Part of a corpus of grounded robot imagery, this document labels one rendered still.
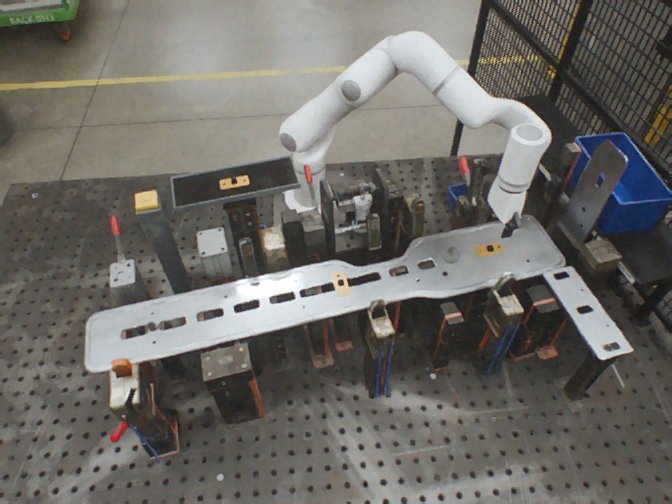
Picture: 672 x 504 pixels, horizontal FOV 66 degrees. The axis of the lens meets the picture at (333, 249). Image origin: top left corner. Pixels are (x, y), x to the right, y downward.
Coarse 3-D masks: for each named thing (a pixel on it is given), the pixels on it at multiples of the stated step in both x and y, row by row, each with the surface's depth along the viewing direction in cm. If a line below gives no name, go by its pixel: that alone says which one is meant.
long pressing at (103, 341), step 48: (432, 240) 158; (480, 240) 158; (528, 240) 158; (240, 288) 148; (288, 288) 148; (384, 288) 147; (432, 288) 147; (480, 288) 147; (96, 336) 138; (144, 336) 138; (192, 336) 138; (240, 336) 138
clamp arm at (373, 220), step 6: (372, 216) 151; (378, 216) 152; (372, 222) 152; (378, 222) 153; (372, 228) 153; (378, 228) 154; (372, 234) 155; (378, 234) 156; (372, 240) 156; (378, 240) 157; (372, 246) 158
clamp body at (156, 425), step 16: (112, 384) 123; (128, 384) 123; (144, 384) 128; (112, 400) 120; (128, 400) 122; (144, 400) 124; (144, 416) 126; (160, 416) 139; (144, 432) 135; (160, 432) 138; (176, 432) 151; (144, 448) 141; (160, 448) 143; (176, 448) 147
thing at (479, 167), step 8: (480, 160) 149; (472, 168) 151; (480, 168) 149; (488, 168) 147; (472, 176) 152; (480, 176) 153; (472, 184) 153; (480, 184) 155; (472, 192) 155; (480, 192) 156; (472, 200) 157; (480, 200) 158
